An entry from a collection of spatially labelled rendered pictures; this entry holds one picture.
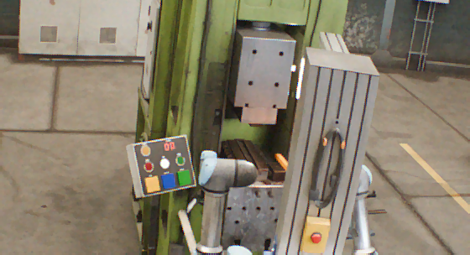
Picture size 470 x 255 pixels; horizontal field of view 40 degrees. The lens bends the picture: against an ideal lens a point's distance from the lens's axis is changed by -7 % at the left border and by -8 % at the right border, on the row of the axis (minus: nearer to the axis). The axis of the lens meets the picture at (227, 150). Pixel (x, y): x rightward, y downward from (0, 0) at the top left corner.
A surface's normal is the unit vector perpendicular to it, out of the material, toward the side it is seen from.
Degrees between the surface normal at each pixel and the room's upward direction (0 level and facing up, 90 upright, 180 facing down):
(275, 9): 90
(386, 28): 90
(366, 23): 86
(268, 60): 90
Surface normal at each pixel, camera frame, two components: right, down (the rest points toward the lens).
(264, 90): 0.21, 0.41
